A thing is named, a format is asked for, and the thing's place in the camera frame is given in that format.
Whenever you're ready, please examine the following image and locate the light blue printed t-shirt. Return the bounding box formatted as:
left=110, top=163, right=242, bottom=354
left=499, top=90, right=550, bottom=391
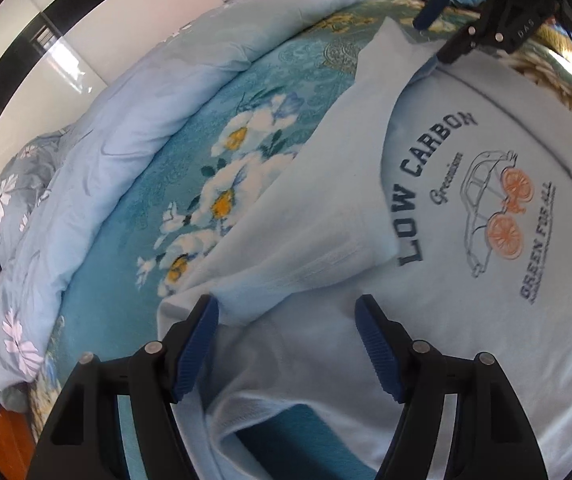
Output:
left=156, top=17, right=572, bottom=480

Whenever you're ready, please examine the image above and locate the light blue floral quilt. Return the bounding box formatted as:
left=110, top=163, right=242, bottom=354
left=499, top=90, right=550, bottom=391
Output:
left=0, top=0, right=419, bottom=411

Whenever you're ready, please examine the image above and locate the glossy white black wardrobe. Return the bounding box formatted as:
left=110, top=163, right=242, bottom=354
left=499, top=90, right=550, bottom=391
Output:
left=0, top=0, right=247, bottom=193

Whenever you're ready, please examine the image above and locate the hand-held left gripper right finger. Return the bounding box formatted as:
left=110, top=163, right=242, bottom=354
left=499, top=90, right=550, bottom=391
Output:
left=356, top=294, right=549, bottom=480

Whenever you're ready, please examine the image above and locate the teal floral plush blanket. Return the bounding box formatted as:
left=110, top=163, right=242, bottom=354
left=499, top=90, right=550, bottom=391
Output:
left=28, top=0, right=572, bottom=480

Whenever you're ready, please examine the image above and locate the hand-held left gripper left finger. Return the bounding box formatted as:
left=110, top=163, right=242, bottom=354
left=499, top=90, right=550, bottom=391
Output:
left=31, top=294, right=220, bottom=480

